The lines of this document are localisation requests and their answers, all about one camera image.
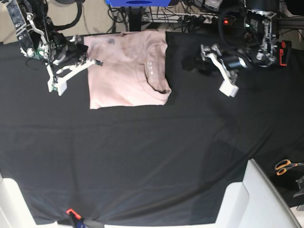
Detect white base frame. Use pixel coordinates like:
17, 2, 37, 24
0, 177, 58, 228
215, 159, 301, 228

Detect black table cloth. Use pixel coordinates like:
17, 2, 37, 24
0, 32, 304, 226

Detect white power strip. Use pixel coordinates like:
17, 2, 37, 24
142, 11, 219, 24

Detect blue plastic bin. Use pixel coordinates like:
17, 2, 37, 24
105, 0, 171, 7

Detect black metal bracket right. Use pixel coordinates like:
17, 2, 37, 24
293, 176, 304, 198

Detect pink T-shirt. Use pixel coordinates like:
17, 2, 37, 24
84, 30, 171, 109

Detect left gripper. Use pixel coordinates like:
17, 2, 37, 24
181, 44, 248, 97

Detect black table stand post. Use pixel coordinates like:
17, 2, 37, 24
127, 7, 145, 32

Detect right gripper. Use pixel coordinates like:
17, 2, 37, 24
47, 33, 103, 96

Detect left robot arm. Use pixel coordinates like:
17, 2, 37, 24
182, 0, 284, 97

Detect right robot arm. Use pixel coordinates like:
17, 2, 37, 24
1, 0, 102, 96

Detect red black clamp right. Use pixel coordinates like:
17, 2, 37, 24
279, 40, 292, 67

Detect orange handled scissors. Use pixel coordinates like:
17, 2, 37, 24
275, 159, 304, 176

